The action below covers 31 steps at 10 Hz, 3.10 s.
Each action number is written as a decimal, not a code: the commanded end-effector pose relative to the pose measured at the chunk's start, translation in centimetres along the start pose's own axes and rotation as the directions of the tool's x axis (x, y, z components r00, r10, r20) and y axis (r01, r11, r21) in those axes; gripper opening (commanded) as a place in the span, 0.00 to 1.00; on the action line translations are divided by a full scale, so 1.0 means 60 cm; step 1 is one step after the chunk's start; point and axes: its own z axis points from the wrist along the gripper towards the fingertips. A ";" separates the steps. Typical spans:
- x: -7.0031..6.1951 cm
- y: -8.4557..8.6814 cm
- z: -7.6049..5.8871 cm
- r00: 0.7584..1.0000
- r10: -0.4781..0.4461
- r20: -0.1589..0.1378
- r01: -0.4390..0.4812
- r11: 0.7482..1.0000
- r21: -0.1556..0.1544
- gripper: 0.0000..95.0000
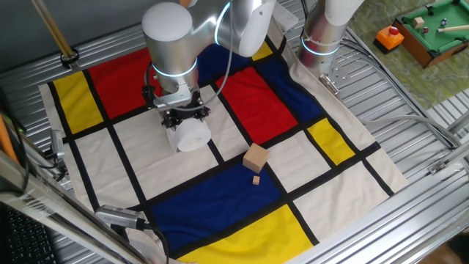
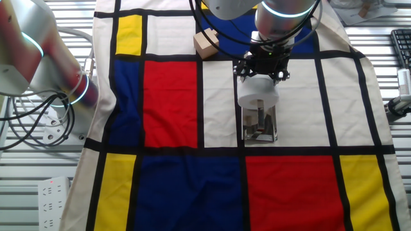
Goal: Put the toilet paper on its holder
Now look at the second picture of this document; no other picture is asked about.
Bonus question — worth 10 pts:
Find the small wooden peg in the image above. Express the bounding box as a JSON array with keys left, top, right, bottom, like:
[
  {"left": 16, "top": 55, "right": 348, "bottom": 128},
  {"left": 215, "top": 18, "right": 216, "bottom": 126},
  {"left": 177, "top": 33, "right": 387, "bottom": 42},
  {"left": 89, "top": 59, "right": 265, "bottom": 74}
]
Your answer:
[{"left": 358, "top": 0, "right": 373, "bottom": 19}]

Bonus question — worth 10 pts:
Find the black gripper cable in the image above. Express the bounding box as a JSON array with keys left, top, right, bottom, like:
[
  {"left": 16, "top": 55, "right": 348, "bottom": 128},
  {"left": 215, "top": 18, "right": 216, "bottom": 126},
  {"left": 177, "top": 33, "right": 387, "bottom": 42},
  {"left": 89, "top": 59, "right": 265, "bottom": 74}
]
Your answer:
[{"left": 188, "top": 0, "right": 322, "bottom": 62}]

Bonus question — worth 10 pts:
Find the black keyboard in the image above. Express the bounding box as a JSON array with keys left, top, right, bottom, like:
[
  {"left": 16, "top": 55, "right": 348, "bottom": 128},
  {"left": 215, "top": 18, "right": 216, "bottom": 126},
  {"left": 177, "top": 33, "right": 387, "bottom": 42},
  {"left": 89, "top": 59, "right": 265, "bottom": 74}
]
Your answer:
[{"left": 390, "top": 28, "right": 411, "bottom": 70}]

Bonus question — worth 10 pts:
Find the white power strip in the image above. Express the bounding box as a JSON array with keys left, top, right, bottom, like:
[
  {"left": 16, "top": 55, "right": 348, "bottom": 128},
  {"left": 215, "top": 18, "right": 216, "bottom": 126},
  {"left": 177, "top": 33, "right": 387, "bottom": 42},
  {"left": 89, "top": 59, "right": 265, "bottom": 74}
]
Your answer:
[{"left": 37, "top": 175, "right": 71, "bottom": 231}]

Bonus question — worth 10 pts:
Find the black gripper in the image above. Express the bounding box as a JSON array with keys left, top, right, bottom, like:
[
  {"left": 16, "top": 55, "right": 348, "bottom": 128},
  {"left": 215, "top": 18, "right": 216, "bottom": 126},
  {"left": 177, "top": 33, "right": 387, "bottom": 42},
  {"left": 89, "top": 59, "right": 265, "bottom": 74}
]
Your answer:
[{"left": 233, "top": 44, "right": 291, "bottom": 87}]

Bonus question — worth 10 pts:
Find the white paper sheet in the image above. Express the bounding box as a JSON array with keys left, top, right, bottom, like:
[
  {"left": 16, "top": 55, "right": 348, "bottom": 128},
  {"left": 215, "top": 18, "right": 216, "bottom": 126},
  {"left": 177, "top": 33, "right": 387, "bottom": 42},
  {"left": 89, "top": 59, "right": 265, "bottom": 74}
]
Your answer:
[{"left": 330, "top": 0, "right": 399, "bottom": 26}]

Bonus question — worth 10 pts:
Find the colour block patterned cloth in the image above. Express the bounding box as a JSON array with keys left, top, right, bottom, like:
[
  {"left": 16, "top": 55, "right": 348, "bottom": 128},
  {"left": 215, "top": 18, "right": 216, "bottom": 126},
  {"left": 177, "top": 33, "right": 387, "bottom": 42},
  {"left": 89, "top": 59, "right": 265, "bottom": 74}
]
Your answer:
[{"left": 59, "top": 0, "right": 411, "bottom": 231}]

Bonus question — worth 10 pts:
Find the large wooden cube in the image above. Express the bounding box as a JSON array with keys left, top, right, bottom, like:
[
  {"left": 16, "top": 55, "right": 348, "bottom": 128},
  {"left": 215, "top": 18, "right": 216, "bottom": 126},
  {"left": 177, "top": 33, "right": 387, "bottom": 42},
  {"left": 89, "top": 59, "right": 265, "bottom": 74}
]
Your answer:
[{"left": 193, "top": 28, "right": 220, "bottom": 60}]

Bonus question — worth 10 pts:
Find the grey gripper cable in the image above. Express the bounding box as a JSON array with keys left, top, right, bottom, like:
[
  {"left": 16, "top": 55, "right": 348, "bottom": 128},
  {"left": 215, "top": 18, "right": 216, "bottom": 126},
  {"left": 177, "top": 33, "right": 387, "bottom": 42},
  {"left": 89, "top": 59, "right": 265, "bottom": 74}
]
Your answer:
[{"left": 285, "top": 0, "right": 324, "bottom": 49}]

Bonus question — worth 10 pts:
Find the black camera stand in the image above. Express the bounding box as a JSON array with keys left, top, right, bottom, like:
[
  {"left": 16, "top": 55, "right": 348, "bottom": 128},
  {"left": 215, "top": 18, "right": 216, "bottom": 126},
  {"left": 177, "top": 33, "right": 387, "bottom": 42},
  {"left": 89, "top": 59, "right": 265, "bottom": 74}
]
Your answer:
[{"left": 387, "top": 95, "right": 411, "bottom": 117}]

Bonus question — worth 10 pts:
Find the black base cable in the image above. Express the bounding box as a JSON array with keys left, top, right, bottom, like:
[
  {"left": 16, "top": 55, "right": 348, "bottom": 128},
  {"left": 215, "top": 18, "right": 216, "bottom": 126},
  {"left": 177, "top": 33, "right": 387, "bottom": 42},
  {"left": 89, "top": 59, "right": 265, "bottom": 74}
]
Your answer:
[{"left": 0, "top": 91, "right": 76, "bottom": 150}]

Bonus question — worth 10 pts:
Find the white toilet paper roll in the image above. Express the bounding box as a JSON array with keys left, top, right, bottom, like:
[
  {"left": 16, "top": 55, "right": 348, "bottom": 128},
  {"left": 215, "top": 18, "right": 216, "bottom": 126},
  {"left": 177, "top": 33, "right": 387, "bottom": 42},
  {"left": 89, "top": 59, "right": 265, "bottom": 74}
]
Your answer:
[{"left": 236, "top": 74, "right": 280, "bottom": 110}]

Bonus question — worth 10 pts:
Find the silver depth camera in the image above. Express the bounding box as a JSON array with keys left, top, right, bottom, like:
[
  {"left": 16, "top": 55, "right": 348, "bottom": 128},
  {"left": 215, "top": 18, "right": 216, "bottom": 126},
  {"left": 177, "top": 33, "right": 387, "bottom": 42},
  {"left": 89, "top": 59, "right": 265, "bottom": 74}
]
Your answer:
[{"left": 397, "top": 68, "right": 411, "bottom": 97}]

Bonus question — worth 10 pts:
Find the white base cable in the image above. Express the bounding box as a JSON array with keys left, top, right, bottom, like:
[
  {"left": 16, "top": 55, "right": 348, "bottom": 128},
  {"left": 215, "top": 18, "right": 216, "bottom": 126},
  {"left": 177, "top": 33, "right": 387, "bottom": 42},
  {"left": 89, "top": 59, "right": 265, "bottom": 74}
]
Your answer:
[{"left": 9, "top": 27, "right": 96, "bottom": 112}]

